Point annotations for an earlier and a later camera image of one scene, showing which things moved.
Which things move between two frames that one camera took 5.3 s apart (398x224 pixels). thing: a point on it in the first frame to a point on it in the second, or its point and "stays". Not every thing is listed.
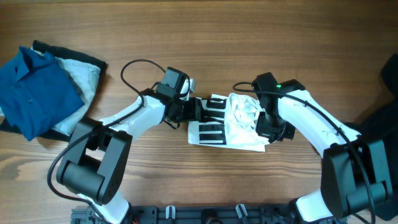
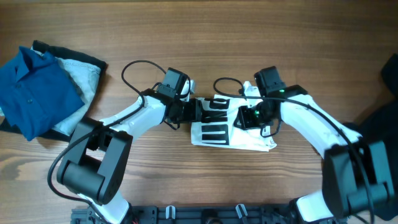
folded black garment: (68, 55) stays
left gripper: (195, 111) stays
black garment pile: (382, 125) stays
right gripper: (265, 126) to (241, 117)
